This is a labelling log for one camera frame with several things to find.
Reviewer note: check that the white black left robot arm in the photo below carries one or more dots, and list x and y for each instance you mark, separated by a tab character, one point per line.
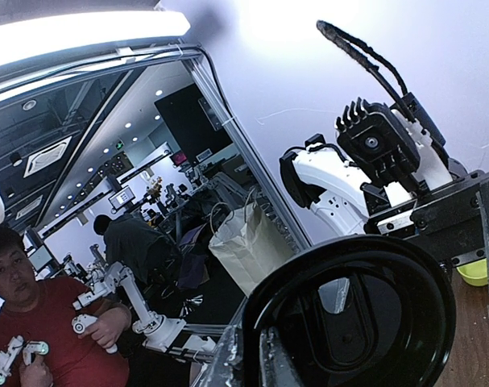
318	178

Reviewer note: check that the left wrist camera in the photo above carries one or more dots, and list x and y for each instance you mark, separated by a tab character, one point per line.
389	148

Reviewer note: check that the black plastic cup lid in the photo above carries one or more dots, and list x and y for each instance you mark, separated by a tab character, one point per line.
365	310

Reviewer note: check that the green bowl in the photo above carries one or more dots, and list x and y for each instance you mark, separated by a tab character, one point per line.
474	273

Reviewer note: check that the person in red shirt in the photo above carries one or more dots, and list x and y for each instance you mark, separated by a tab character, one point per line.
43	311

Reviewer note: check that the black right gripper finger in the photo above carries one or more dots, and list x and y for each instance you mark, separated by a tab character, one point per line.
230	367

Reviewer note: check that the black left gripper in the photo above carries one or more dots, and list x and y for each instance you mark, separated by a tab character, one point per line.
451	223

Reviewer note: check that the person in dark clothes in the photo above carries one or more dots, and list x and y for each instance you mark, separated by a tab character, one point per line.
137	245

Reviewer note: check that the brown paper bag outside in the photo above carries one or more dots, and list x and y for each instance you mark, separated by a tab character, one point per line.
248	244

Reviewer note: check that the left aluminium frame post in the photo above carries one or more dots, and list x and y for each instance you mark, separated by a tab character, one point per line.
202	68

